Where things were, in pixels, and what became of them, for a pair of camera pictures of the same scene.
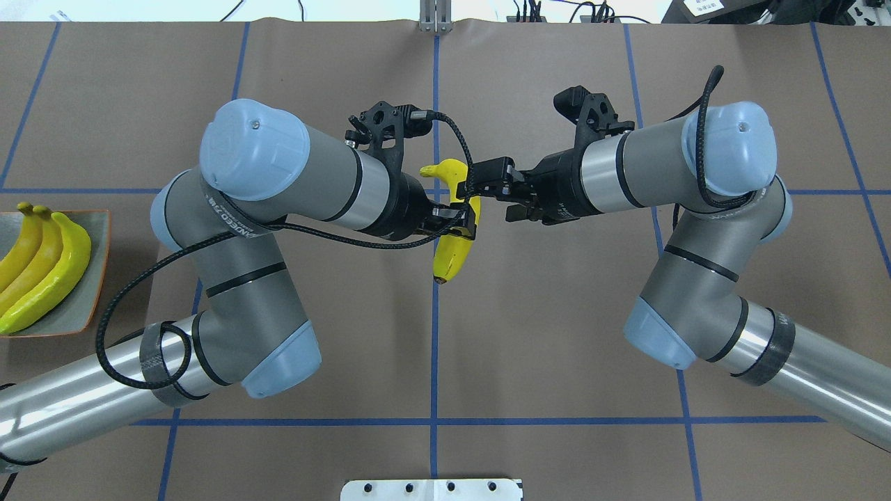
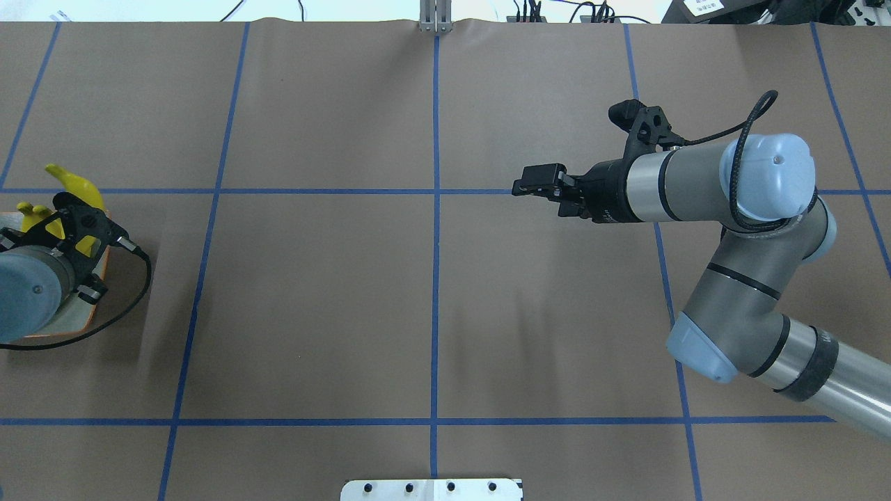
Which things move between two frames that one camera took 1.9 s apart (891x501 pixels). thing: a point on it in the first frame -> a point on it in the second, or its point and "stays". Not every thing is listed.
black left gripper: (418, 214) -> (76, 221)
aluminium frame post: (435, 16) stays
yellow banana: (452, 244) -> (88, 192)
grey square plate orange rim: (78, 310) stays
